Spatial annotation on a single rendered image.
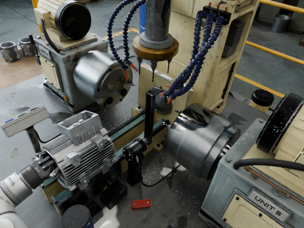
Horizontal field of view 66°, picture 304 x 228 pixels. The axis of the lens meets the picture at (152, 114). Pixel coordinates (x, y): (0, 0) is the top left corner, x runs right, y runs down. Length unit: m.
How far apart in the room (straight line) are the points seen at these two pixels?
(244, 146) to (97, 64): 0.73
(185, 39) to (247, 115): 0.68
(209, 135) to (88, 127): 0.42
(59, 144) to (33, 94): 0.84
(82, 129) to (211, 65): 0.59
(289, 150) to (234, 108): 0.90
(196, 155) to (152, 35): 0.45
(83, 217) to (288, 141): 0.52
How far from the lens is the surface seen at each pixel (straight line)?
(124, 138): 1.14
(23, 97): 1.64
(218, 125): 0.85
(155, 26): 0.87
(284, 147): 0.70
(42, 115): 1.05
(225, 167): 0.75
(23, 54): 3.56
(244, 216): 0.85
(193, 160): 0.85
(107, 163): 0.88
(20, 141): 1.36
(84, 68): 1.18
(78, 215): 0.57
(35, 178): 0.84
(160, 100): 1.13
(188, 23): 1.06
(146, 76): 1.14
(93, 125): 0.87
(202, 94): 1.13
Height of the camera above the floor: 1.72
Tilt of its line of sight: 42 degrees down
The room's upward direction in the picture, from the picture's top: 4 degrees clockwise
